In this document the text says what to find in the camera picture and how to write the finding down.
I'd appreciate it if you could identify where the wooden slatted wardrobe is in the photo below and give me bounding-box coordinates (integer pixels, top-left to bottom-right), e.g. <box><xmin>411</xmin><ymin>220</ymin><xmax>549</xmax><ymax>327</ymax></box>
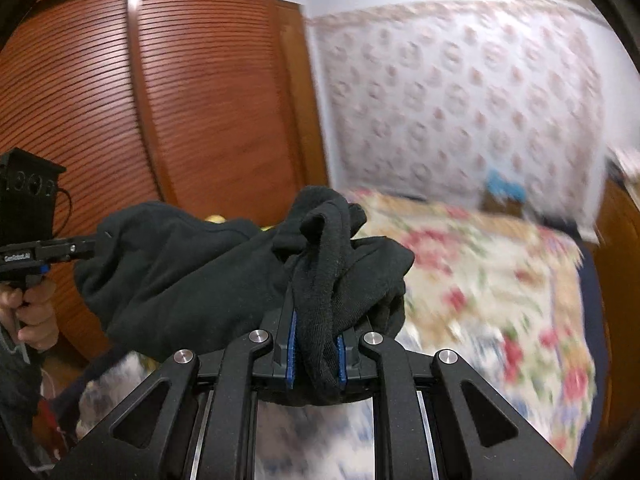
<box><xmin>0</xmin><ymin>0</ymin><xmax>331</xmax><ymax>361</ymax></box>

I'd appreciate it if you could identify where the black printed t-shirt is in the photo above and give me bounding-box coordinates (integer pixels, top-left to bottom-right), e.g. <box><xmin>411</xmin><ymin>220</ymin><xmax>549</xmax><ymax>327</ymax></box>
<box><xmin>74</xmin><ymin>185</ymin><xmax>416</xmax><ymax>406</ymax></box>

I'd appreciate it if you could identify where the floral blanket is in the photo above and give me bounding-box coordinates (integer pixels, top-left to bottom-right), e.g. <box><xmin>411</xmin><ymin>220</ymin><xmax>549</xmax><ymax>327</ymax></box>
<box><xmin>75</xmin><ymin>187</ymin><xmax>598</xmax><ymax>480</ymax></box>

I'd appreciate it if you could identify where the circle-patterned sheer curtain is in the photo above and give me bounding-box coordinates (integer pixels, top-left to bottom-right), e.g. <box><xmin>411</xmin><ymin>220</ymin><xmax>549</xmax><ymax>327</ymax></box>
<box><xmin>305</xmin><ymin>0</ymin><xmax>608</xmax><ymax>241</ymax></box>

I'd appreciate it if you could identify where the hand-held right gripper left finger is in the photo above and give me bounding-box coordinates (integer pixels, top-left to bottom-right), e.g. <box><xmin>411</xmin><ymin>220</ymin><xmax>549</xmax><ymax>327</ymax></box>
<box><xmin>50</xmin><ymin>307</ymin><xmax>301</xmax><ymax>480</ymax></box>

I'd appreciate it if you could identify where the yellow soft toy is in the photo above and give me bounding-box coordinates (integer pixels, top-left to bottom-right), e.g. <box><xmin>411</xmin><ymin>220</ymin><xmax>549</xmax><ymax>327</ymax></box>
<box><xmin>204</xmin><ymin>213</ymin><xmax>281</xmax><ymax>233</ymax></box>

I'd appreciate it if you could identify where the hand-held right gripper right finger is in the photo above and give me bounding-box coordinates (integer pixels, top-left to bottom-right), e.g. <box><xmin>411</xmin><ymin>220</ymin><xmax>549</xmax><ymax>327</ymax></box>
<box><xmin>332</xmin><ymin>325</ymin><xmax>576</xmax><ymax>480</ymax></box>

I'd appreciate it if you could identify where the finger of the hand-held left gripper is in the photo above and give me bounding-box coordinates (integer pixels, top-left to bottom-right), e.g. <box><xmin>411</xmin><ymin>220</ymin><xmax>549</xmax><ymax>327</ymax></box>
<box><xmin>37</xmin><ymin>235</ymin><xmax>98</xmax><ymax>263</ymax></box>

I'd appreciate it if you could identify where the wooden cabinet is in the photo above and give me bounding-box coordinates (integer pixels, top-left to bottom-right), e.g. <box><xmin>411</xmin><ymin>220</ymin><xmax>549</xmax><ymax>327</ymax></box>
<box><xmin>592</xmin><ymin>160</ymin><xmax>640</xmax><ymax>461</ymax></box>

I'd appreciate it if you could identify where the person's left hand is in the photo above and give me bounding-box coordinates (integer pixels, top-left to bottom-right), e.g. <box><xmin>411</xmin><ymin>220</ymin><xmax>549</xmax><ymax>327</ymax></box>
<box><xmin>0</xmin><ymin>277</ymin><xmax>60</xmax><ymax>351</ymax></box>

